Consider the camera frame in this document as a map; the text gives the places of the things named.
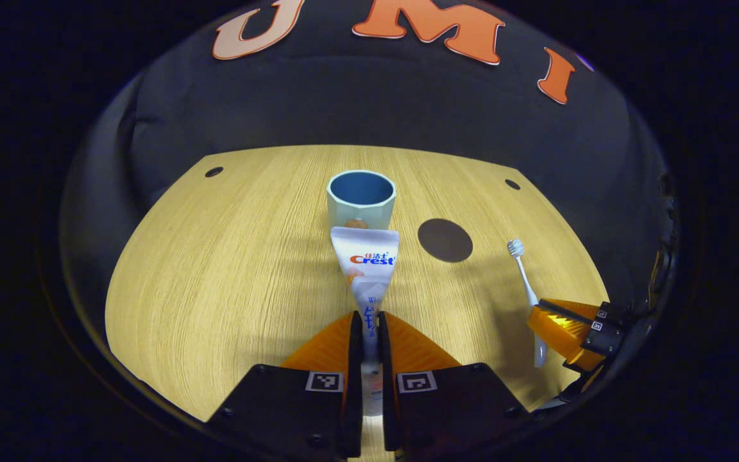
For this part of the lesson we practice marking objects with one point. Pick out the black backdrop cloth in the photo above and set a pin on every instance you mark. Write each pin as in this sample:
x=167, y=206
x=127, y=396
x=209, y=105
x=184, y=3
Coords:
x=376, y=102

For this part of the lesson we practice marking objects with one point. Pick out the round dark brown coaster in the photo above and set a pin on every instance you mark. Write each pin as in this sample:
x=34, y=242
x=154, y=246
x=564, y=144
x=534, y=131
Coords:
x=445, y=240

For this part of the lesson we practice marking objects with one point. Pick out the white toothbrush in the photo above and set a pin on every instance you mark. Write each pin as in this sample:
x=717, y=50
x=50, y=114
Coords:
x=525, y=282

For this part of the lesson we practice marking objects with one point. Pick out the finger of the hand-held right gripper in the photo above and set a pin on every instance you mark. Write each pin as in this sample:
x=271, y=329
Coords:
x=568, y=340
x=575, y=307

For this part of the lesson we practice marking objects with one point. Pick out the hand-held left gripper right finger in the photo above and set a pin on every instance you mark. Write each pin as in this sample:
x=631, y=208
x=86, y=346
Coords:
x=387, y=359

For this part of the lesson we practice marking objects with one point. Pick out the white toothpaste tube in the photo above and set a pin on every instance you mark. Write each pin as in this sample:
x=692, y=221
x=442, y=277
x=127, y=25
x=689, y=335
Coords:
x=365, y=269

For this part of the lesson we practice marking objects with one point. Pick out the pale green cup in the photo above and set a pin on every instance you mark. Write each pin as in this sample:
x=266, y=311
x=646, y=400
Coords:
x=361, y=192

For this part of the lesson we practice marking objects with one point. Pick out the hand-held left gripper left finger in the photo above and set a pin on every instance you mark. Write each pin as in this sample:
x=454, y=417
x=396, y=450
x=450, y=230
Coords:
x=355, y=359

